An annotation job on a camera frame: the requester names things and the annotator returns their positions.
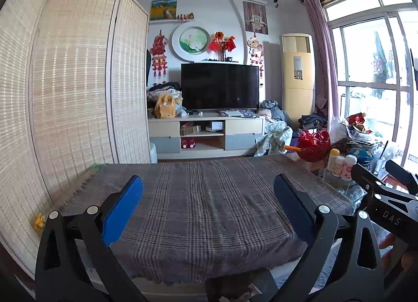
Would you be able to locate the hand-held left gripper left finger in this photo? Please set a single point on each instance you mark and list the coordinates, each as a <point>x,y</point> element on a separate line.
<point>122,212</point>

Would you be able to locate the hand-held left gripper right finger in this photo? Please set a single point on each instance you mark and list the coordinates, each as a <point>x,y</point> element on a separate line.
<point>294,210</point>

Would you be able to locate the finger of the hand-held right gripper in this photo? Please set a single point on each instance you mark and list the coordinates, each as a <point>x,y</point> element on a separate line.
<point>369,179</point>
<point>403,176</point>

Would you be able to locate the person's right hand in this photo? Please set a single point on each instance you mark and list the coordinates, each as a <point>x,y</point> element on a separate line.
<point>410,261</point>

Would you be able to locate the glass tumbler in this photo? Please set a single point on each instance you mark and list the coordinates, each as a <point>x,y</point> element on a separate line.
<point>380,165</point>

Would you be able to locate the white bottle pink label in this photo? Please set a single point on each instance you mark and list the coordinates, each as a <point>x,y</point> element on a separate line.
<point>348,168</point>

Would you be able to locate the blue patterned tin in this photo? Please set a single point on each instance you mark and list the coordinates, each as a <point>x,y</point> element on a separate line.
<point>361,155</point>

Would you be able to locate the glass side table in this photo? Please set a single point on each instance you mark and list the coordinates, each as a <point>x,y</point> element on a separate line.
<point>339,187</point>

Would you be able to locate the white bottle cream label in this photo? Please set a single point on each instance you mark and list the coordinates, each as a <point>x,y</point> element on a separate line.
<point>339,166</point>

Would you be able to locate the black spoon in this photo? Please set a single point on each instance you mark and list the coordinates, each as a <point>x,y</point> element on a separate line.
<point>384,148</point>

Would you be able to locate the yellow-capped white bottle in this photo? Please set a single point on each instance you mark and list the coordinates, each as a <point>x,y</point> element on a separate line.
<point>333,160</point>

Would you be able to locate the white plastic bag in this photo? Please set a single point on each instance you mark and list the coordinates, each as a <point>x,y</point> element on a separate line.
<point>338,127</point>

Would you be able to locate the red packaging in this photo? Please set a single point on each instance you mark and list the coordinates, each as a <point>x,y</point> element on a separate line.
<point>356,119</point>

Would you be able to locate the red basket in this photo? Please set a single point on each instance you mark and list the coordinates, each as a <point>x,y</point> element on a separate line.
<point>313,147</point>

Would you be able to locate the grey plaid tablecloth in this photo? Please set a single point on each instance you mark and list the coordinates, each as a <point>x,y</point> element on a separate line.
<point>202,217</point>

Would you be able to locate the pile of dark clothes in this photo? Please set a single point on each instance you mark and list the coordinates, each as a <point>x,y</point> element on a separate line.
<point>313,121</point>

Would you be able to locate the small yellow toy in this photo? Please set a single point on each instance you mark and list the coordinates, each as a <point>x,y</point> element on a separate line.
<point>39,221</point>

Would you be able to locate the red toy car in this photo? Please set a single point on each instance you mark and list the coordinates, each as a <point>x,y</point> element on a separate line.
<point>188,143</point>

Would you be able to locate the beige grey television cabinet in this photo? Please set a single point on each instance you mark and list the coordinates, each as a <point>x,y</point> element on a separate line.
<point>243,127</point>

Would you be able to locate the pile of grey clothes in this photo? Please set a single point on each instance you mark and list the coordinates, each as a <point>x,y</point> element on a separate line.
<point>276,111</point>

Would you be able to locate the cardboard box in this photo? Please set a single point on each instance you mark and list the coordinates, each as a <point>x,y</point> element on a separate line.
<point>190,130</point>

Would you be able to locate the cream standing air conditioner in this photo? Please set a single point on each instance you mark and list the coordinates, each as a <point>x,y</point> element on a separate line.
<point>298,99</point>

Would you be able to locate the dark tray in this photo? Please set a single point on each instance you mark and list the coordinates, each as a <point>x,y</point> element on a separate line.
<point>238,113</point>

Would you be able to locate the large window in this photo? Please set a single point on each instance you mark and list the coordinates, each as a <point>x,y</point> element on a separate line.
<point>362,67</point>

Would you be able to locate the yellow plush toy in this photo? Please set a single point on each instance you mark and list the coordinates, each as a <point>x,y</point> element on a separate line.
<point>165,106</point>

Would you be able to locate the pink curtain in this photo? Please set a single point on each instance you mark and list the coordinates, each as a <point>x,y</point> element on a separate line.
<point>321,60</point>

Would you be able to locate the bamboo folding screen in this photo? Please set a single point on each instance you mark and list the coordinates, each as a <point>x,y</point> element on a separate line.
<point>65,93</point>

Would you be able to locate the pile of mixed clothes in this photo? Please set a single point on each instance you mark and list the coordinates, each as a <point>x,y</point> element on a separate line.
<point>169,88</point>

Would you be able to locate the black television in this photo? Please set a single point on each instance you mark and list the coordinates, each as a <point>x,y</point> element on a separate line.
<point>220,86</point>

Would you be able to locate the red hanging ornament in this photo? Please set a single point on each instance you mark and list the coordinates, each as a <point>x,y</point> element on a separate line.
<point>255,55</point>
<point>159,57</point>

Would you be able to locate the red flower decoration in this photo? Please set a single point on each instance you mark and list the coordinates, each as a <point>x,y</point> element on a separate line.
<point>222,44</point>

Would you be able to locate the row of small figurines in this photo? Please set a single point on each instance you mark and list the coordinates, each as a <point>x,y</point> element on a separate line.
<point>185,17</point>

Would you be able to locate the landscape painting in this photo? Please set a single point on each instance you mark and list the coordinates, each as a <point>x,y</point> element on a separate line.
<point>163,10</point>

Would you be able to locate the round white wall picture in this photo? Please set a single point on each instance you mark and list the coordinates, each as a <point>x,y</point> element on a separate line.
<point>191,42</point>

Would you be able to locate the brown wall poster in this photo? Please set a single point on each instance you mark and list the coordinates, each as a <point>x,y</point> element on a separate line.
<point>255,18</point>

